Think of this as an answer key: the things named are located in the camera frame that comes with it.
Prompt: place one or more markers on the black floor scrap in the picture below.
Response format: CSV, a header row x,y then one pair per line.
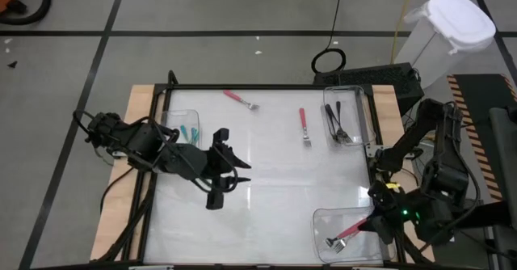
x,y
13,64

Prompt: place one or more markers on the grey metal bracket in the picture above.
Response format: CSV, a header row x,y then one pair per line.
x,y
372,150

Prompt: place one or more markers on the black hazard striped mat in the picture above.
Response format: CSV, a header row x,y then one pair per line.
x,y
476,88

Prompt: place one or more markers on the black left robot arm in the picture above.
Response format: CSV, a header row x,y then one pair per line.
x,y
141,140

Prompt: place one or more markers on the black perforated case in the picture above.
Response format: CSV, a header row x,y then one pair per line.
x,y
371,80

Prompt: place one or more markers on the white floor scrap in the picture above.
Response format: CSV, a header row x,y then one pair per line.
x,y
258,52

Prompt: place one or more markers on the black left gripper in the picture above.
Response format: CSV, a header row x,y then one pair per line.
x,y
220,165

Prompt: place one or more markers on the white trash bin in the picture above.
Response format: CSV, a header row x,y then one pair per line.
x,y
452,23

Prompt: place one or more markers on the clear plastic bin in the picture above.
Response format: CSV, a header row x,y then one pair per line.
x,y
355,120
177,118
323,221

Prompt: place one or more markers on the black metal bar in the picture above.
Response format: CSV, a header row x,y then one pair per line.
x,y
493,219

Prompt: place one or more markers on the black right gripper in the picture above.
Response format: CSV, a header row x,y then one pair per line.
x,y
385,201

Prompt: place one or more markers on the wooden table board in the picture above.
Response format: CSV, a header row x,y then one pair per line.
x,y
137,96

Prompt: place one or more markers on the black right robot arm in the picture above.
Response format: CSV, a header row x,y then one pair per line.
x,y
444,173

